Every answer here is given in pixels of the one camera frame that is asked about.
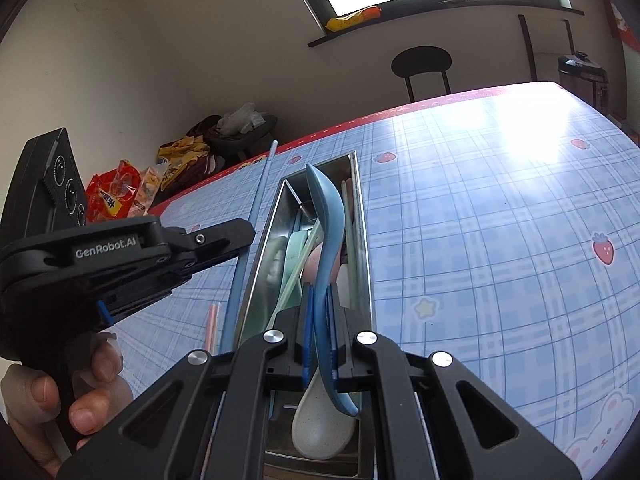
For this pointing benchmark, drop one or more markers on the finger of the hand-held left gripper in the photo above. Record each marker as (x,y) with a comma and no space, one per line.
(220,240)

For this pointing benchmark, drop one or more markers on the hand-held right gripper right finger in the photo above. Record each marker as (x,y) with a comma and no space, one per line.
(332,340)

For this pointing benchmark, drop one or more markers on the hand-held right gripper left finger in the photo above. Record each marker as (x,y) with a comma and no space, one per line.
(307,335)

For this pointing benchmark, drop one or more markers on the green chopstick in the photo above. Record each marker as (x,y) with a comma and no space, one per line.
(283,300)

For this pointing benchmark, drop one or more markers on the pink spoon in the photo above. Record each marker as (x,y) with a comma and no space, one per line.
(312,267)

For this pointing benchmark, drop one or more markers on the blue chopstick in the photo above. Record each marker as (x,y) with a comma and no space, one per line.
(261,185)

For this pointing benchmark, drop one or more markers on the light green spoon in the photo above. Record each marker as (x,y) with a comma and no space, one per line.
(295,265)

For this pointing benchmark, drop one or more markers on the pink chopstick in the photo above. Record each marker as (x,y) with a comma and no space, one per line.
(212,325)

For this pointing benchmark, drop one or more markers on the beige spoon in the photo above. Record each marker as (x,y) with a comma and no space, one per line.
(315,435)

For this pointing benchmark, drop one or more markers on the steel utensil tray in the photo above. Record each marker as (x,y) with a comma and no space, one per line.
(364,240)

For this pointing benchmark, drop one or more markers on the dark blue spoon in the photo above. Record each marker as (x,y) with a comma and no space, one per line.
(325,220)

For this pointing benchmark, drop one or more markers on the person's left hand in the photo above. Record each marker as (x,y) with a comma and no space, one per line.
(30,390)

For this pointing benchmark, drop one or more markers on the dark red clothes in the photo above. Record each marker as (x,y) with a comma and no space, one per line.
(205,165)

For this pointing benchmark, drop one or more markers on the yellow clothes pile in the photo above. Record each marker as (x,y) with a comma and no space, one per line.
(180,152)

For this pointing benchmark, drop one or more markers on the red snack bag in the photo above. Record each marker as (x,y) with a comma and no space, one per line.
(112,190)

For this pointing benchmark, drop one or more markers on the white plastic bag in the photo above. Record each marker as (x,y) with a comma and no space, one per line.
(240,117)

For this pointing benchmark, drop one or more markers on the blue plaid printed tablecloth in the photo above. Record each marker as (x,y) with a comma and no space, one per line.
(475,210)

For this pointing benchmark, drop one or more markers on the dark window sill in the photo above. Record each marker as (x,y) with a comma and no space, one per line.
(320,40)

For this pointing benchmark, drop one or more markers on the yellow orange packet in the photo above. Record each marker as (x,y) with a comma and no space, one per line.
(350,21)

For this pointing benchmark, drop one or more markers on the black round-back chair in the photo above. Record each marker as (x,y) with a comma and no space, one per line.
(422,62)

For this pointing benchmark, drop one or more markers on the electric pressure cooker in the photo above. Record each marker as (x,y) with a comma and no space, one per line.
(582,75)

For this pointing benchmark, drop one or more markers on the red printed cloth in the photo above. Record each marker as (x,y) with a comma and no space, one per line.
(627,30)

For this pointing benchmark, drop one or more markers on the black metal frame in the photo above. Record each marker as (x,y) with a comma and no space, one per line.
(525,45)

